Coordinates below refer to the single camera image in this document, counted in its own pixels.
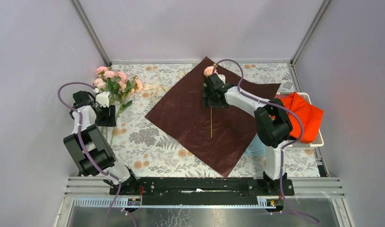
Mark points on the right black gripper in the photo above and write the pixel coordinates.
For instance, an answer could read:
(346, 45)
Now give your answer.
(206, 93)

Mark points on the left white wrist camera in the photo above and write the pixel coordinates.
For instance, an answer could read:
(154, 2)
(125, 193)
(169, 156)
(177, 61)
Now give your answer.
(102, 98)

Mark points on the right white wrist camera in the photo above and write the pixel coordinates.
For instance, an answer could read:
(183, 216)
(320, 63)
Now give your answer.
(222, 78)

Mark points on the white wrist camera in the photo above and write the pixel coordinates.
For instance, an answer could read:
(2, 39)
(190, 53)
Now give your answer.
(222, 78)
(102, 98)

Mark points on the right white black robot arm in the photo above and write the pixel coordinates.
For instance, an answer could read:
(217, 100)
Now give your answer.
(272, 124)

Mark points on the single pink fake rose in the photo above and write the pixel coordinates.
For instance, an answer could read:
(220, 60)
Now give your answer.
(207, 72)

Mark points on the light blue folded cloth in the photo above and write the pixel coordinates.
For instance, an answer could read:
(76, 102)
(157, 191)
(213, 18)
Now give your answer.
(256, 148)

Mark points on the pink fake flower bunch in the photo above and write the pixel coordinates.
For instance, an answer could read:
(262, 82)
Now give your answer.
(119, 85)

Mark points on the dark red wrapping paper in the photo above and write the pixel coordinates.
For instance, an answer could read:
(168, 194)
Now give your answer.
(181, 115)

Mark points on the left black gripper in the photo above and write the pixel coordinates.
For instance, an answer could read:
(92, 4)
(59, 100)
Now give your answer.
(109, 120)

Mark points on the white plastic basket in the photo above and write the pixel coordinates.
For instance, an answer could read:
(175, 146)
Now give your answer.
(300, 145)

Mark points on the floral patterned table mat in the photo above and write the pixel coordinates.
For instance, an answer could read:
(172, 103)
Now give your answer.
(148, 151)

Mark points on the orange cloth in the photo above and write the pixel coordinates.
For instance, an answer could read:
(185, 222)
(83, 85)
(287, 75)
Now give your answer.
(310, 115)

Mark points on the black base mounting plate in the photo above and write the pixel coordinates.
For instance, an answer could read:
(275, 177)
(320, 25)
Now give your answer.
(175, 191)

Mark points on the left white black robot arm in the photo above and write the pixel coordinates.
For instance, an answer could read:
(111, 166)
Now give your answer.
(89, 148)

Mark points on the cream ribbon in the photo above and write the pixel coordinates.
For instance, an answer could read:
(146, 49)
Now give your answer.
(156, 90)

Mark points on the aluminium front rail frame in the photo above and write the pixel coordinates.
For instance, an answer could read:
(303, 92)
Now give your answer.
(92, 191)

